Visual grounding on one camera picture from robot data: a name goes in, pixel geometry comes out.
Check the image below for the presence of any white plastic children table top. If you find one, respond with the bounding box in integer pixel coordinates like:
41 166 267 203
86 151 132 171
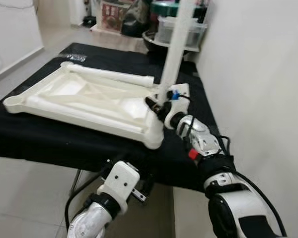
2 61 165 150

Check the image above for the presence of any black wok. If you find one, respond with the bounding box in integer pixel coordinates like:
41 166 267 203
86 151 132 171
142 30 189 53

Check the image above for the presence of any beige fabric bench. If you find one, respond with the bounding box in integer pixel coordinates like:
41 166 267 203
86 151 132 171
89 27 154 53

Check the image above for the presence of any clear tape strip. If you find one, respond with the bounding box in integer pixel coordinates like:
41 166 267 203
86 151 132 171
65 52 87 62

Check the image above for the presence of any black table cloth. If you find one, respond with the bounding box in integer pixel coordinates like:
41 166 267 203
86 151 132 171
0 42 229 191

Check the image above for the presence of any red printed cardboard box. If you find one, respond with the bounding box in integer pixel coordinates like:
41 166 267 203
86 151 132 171
100 0 132 33

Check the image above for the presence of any green pot lid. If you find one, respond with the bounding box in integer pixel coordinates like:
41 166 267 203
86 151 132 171
150 1 209 16

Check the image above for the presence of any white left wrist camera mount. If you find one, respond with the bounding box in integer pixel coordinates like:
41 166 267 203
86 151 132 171
97 160 141 204

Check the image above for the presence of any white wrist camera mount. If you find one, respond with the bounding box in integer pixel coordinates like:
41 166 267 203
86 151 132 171
97 160 141 204
164 83 191 130

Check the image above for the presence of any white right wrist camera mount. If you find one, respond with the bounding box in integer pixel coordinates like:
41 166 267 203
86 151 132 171
164 83 191 130

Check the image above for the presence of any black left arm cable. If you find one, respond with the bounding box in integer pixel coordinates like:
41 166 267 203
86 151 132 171
65 166 112 231

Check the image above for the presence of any black coiled floor cable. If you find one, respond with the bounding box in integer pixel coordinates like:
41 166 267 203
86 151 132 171
82 16 97 28

